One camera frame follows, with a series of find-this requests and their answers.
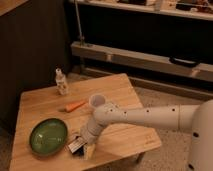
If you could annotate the black case handle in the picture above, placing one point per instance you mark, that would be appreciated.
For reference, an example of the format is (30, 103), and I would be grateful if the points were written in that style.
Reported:
(183, 63)

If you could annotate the long grey case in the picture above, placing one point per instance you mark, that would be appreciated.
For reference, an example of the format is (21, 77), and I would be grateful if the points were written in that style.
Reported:
(141, 60)

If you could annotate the small clear plastic bottle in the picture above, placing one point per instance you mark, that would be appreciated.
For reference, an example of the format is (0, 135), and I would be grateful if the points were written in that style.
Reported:
(61, 81)

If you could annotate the upper white shelf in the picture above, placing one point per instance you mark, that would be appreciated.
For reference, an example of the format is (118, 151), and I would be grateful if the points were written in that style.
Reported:
(146, 9)

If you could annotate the orange plastic carrot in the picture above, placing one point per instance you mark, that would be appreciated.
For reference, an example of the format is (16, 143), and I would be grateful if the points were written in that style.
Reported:
(72, 106)

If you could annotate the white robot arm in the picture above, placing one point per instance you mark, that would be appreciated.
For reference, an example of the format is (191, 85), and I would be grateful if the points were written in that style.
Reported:
(195, 119)

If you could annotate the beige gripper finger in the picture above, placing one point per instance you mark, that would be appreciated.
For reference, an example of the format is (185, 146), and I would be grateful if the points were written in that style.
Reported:
(88, 151)

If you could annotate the metal shelf pole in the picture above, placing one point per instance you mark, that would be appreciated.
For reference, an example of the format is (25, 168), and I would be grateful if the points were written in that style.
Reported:
(81, 37)

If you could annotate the wooden table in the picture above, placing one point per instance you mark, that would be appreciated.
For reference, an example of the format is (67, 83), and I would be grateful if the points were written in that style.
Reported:
(117, 141)

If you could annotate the green ceramic bowl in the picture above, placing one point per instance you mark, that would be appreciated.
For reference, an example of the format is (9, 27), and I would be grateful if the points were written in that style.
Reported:
(48, 137)

